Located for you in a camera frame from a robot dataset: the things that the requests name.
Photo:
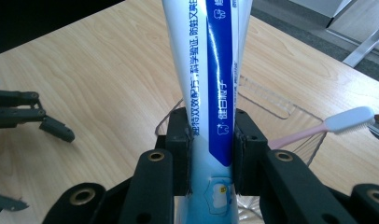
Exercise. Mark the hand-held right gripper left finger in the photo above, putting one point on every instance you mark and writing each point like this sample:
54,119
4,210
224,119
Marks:
178,149

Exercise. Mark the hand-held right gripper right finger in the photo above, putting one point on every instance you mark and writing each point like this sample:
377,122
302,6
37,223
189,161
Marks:
248,155

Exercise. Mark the white and blue toothpaste tube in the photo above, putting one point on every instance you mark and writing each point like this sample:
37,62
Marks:
206,77

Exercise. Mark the pink toothbrush with white head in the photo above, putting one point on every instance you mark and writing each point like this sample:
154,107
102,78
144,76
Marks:
349,121

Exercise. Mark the metal stand leg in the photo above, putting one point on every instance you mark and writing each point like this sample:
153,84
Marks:
366,45

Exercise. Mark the white cabinet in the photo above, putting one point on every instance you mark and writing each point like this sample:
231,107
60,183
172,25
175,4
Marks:
321,11

